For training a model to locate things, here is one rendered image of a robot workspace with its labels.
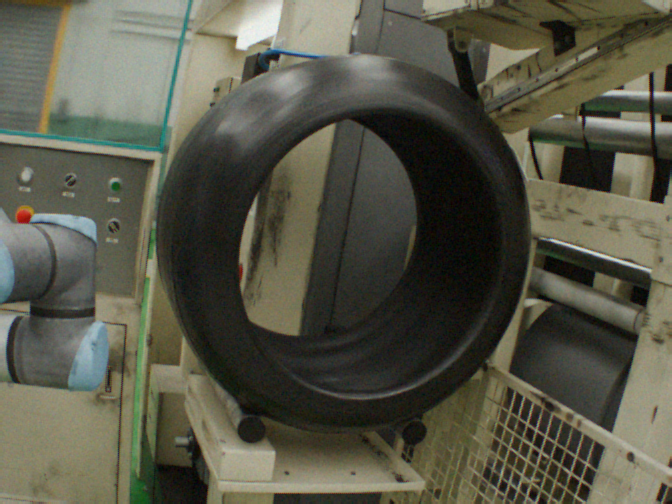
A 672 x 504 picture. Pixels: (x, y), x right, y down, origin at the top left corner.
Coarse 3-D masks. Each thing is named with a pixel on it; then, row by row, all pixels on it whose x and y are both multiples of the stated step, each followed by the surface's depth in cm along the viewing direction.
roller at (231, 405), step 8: (208, 376) 128; (216, 384) 121; (216, 392) 120; (224, 392) 116; (224, 400) 114; (232, 400) 112; (224, 408) 114; (232, 408) 109; (240, 408) 108; (248, 408) 108; (232, 416) 108; (240, 416) 105; (248, 416) 105; (256, 416) 105; (240, 424) 104; (248, 424) 104; (256, 424) 104; (264, 424) 105; (240, 432) 104; (248, 432) 104; (256, 432) 105; (264, 432) 105; (248, 440) 104; (256, 440) 105
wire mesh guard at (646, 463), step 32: (512, 384) 120; (480, 416) 130; (576, 416) 103; (416, 448) 151; (448, 448) 139; (480, 448) 128; (608, 448) 94; (448, 480) 137; (480, 480) 126; (608, 480) 93
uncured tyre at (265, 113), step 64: (320, 64) 98; (384, 64) 100; (192, 128) 113; (256, 128) 93; (320, 128) 95; (384, 128) 129; (448, 128) 101; (192, 192) 94; (256, 192) 94; (448, 192) 134; (512, 192) 108; (192, 256) 94; (448, 256) 136; (512, 256) 109; (192, 320) 97; (384, 320) 136; (448, 320) 131; (256, 384) 99; (320, 384) 129; (384, 384) 126; (448, 384) 110
